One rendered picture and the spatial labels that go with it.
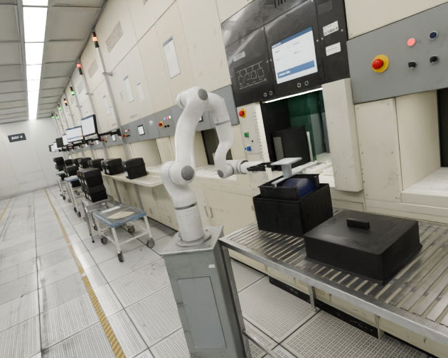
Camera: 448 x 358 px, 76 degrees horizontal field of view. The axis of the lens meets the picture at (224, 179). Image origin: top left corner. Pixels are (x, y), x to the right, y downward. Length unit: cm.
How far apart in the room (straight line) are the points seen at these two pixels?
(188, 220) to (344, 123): 88
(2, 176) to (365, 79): 1430
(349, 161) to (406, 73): 43
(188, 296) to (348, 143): 109
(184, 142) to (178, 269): 63
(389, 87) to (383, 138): 22
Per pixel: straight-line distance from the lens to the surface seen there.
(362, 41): 146
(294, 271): 111
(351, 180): 152
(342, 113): 147
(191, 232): 149
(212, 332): 168
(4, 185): 1487
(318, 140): 268
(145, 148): 475
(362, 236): 109
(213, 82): 229
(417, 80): 136
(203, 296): 156
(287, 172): 141
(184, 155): 140
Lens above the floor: 133
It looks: 11 degrees down
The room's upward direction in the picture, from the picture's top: 12 degrees counter-clockwise
